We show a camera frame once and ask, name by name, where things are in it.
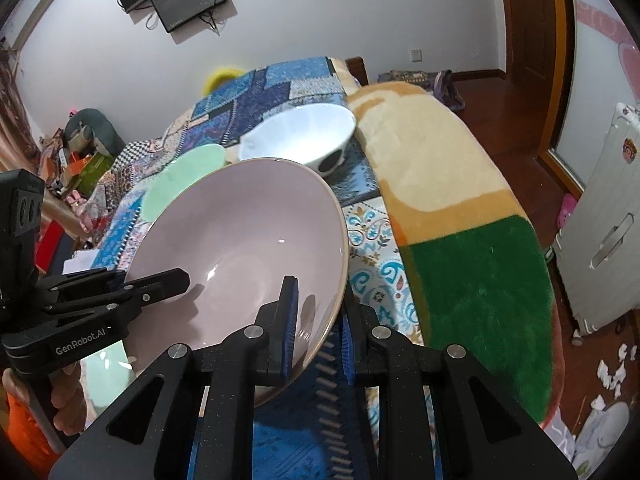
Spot person's left hand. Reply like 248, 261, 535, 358
2, 360, 88, 441

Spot pink plastic toy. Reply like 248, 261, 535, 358
557, 195, 579, 229

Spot yellow and green fleece blanket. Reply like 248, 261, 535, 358
345, 81, 563, 428

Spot striped brown curtain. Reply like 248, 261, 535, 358
0, 35, 42, 161

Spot scattered white paper scraps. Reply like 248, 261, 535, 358
590, 342, 632, 411

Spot white paper sheet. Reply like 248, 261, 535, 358
62, 250, 101, 274

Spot white air conditioner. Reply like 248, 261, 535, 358
0, 0, 81, 51

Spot red box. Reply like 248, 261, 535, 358
35, 220, 67, 273

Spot green cardboard box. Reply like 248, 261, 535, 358
77, 152, 117, 193

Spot patterned floor mat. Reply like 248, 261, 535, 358
377, 70, 438, 86

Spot wooden bed frame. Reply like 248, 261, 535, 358
345, 56, 370, 86

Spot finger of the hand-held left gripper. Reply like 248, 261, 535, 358
47, 267, 192, 332
34, 267, 130, 295

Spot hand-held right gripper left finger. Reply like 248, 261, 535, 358
47, 275, 301, 480

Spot yellow foam tube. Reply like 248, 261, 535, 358
205, 64, 246, 93

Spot white ribbed suitcase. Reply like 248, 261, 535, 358
552, 102, 640, 337

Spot brown wooden door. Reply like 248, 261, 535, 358
497, 0, 576, 93

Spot purple bag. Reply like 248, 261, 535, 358
432, 70, 467, 111

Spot patchwork printed blanket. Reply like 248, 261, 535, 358
65, 56, 436, 480

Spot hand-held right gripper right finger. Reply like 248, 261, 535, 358
340, 302, 578, 480

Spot black monitor cables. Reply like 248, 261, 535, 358
145, 0, 232, 37

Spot white wardrobe with pink hearts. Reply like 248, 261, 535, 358
537, 0, 640, 201

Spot pink bowl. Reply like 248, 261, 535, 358
124, 157, 348, 408

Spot light green plate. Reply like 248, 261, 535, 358
141, 144, 227, 222

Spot white bowl with dark spots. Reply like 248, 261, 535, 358
237, 103, 357, 177

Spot grey green cushion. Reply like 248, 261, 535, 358
65, 108, 126, 156

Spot white plastic bag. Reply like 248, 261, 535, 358
570, 400, 632, 477

